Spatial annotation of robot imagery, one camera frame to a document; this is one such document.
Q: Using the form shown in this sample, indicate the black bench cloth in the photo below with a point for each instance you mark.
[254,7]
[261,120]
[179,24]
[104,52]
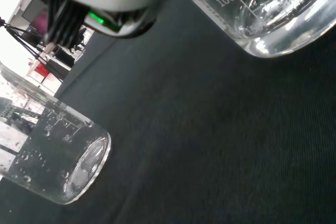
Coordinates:
[210,129]

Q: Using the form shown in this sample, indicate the black tripod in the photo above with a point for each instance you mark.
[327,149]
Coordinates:
[25,45]

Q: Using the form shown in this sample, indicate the empty clear glass beaker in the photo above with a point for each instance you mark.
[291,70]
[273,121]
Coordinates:
[52,155]

